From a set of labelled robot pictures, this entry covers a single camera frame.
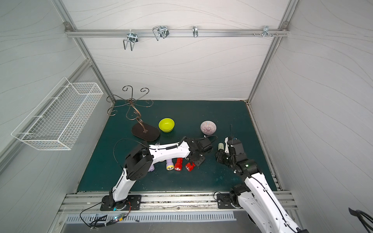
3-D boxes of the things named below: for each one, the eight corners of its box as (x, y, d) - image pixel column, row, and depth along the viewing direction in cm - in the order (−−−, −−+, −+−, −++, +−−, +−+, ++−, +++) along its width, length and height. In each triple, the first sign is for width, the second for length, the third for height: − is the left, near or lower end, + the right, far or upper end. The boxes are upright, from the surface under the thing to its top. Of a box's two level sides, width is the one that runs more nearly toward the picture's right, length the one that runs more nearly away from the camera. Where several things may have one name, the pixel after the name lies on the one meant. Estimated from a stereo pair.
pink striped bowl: (200, 135, 102) (201, 131, 98) (200, 124, 108) (200, 120, 104) (216, 135, 102) (217, 131, 98) (214, 124, 108) (215, 120, 104)
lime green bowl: (158, 132, 101) (157, 129, 99) (160, 120, 108) (159, 117, 106) (173, 132, 102) (173, 129, 99) (174, 120, 108) (174, 117, 106)
